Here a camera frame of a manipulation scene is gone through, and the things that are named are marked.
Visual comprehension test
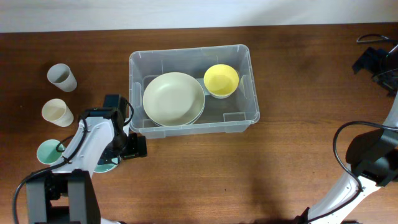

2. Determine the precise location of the mint green plastic bowl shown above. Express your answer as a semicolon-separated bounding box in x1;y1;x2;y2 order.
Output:
94;157;120;173

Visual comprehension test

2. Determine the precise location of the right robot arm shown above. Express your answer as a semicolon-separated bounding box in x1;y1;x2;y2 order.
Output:
294;47;397;223

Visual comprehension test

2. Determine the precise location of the white plastic bowl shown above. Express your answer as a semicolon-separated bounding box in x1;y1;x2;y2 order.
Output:
210;93;232;99

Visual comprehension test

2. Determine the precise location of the grey plastic cup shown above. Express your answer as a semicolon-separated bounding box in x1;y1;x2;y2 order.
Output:
47;63;77;92

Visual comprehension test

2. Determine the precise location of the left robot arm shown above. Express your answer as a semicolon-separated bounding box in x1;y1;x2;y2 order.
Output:
20;95;147;223

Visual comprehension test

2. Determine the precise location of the mint green plastic cup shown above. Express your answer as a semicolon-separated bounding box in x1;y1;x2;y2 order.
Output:
37;139;65;165

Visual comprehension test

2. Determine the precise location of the cream plastic cup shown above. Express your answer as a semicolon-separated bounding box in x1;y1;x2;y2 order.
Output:
42;98;74;128

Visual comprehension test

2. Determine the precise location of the yellow plastic bowl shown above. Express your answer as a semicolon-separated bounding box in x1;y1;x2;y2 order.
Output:
203;64;239;95

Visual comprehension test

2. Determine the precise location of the beige plate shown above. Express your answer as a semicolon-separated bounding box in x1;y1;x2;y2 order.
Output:
142;72;205;126

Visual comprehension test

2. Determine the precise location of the clear plastic storage container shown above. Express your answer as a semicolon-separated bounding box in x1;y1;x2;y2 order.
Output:
129;44;260;139

